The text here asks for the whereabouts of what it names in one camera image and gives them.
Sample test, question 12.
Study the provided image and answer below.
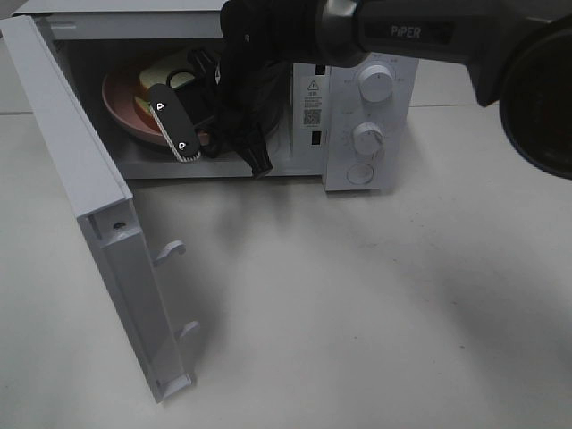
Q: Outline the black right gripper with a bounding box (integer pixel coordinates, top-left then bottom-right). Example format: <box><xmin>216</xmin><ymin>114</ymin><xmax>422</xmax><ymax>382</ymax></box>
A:
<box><xmin>187</xmin><ymin>1</ymin><xmax>295</xmax><ymax>178</ymax></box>

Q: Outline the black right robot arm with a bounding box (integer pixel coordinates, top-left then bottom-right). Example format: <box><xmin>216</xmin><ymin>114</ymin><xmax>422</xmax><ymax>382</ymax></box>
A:
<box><xmin>208</xmin><ymin>1</ymin><xmax>571</xmax><ymax>179</ymax></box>

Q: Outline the toast sandwich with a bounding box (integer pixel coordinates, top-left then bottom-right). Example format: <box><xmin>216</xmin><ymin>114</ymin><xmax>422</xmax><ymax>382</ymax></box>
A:
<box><xmin>133</xmin><ymin>49</ymin><xmax>195</xmax><ymax>121</ymax></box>

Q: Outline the round white door button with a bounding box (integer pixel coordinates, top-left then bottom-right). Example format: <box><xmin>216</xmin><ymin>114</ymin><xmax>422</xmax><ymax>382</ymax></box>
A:
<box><xmin>347</xmin><ymin>164</ymin><xmax>374</xmax><ymax>185</ymax></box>

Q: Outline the lower white timer knob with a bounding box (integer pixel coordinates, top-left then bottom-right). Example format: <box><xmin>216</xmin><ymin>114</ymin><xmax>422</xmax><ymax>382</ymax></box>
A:
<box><xmin>351</xmin><ymin>122</ymin><xmax>383</xmax><ymax>156</ymax></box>

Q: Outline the glass microwave turntable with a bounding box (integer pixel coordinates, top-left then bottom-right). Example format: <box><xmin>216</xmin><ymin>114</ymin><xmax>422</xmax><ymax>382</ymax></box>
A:
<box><xmin>260</xmin><ymin>103</ymin><xmax>283</xmax><ymax>137</ymax></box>

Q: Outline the white microwave oven body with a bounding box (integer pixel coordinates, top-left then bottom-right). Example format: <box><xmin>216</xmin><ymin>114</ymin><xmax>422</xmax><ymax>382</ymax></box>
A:
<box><xmin>11</xmin><ymin>1</ymin><xmax>417</xmax><ymax>191</ymax></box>

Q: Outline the white warning label sticker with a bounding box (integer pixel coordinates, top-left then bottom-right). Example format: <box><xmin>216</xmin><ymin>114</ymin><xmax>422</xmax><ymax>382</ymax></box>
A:
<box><xmin>300</xmin><ymin>76</ymin><xmax>324</xmax><ymax>130</ymax></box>

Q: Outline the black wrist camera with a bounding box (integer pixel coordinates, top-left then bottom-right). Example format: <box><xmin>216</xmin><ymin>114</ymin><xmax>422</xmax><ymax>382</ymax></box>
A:
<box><xmin>147</xmin><ymin>69</ymin><xmax>215</xmax><ymax>164</ymax></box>

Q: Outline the upper white power knob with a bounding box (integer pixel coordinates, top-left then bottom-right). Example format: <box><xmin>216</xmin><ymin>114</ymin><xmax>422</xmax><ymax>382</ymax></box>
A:
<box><xmin>357</xmin><ymin>64</ymin><xmax>394</xmax><ymax>103</ymax></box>

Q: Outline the pink plate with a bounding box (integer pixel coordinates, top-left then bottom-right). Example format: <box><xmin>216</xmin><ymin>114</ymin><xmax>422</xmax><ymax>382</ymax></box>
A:
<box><xmin>101</xmin><ymin>62</ymin><xmax>211</xmax><ymax>148</ymax></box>

